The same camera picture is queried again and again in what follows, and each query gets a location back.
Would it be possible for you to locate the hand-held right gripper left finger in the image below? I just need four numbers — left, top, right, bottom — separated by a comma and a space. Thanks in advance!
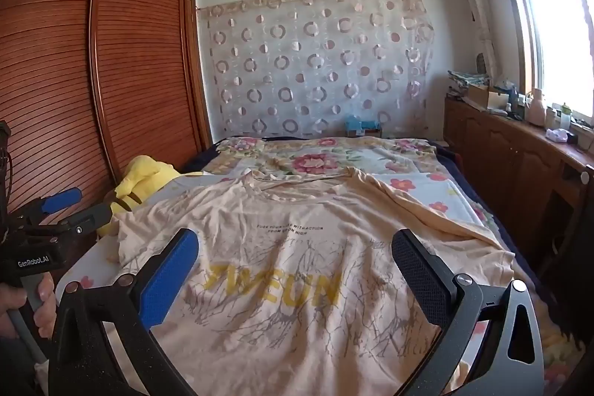
49, 229, 199, 396

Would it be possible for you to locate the person's left hand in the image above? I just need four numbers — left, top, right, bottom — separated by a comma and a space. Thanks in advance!
0, 274, 59, 338

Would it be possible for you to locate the cardboard box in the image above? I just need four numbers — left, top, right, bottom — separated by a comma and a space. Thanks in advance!
464, 84, 511, 111

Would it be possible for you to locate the yellow plush toy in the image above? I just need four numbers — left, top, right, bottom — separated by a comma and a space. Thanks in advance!
97, 155, 205, 236

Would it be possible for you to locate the beige printed t-shirt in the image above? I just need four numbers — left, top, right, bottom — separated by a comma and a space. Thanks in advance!
114, 166, 516, 396

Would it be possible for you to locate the white floral bed sheet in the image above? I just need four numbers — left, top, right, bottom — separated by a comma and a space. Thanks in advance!
56, 171, 499, 304

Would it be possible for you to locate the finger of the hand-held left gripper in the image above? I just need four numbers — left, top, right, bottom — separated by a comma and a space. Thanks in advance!
60, 205, 114, 239
19, 188, 82, 220

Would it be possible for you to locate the blue box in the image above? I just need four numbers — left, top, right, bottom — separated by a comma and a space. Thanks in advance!
344, 118, 382, 137

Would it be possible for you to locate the wooden slatted wardrobe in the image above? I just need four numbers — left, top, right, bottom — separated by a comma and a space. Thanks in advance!
0, 0, 214, 220

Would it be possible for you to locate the fluffy floral blanket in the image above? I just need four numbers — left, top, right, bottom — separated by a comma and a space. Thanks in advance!
524, 275, 586, 384

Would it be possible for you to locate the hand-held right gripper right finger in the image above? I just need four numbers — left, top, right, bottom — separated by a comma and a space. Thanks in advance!
392, 229, 545, 396

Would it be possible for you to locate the stack of folded cloths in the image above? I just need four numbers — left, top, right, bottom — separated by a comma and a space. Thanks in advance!
448, 70, 488, 93

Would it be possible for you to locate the circle-patterned sheer curtain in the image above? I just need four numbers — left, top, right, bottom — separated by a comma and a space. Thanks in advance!
197, 0, 437, 141

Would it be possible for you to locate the window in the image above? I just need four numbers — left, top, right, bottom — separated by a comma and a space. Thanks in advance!
492, 0, 594, 123

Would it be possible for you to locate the wooden sideboard cabinet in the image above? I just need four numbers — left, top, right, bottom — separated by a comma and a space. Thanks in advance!
443, 94, 594, 318

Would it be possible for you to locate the pink bottle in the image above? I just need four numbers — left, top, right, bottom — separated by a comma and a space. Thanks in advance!
526, 87, 547, 128

